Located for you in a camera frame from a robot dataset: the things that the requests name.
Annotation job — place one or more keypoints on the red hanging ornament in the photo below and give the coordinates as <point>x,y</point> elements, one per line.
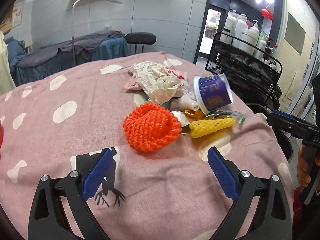
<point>267,14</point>

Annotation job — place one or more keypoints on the yellow foam fruit net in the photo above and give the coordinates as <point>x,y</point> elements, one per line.
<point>201,128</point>

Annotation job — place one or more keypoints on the orange peel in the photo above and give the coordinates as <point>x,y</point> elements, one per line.
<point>198,114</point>

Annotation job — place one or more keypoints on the wall poster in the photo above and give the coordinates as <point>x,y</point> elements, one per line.
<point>17,14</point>

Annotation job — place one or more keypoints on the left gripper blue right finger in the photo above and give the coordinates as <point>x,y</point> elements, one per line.
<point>223,173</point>

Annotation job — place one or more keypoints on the clear green plastic wrapper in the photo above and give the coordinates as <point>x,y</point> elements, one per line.
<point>224,113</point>

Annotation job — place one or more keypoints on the large white tub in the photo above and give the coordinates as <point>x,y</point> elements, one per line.
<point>248,41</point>

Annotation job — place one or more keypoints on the purple yogurt cup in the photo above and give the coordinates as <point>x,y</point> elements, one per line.
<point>212,92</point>

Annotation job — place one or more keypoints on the black round stool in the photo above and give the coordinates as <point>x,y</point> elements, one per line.
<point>142,38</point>

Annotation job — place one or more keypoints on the white pump bottle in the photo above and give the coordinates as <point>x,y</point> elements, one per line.
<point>254,29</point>

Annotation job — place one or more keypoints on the person's right hand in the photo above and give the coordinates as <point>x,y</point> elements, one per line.
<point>302,169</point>

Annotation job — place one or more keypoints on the orange foam fruit net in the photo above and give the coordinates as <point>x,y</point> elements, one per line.
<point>151,127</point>

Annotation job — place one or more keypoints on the blue massage bed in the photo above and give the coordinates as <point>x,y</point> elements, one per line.
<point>26,68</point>

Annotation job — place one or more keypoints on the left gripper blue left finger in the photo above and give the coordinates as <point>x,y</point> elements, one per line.
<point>93,179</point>

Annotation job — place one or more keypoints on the pink polka dot bedspread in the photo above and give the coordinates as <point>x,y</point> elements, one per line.
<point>169,194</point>

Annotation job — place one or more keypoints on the black wire storage cart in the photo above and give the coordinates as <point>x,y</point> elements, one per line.
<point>252,80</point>

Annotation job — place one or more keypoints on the wooden cabinet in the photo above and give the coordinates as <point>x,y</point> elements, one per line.
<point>6,24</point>

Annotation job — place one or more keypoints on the cream hanging cloth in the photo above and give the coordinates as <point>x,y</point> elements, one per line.
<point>6,82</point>

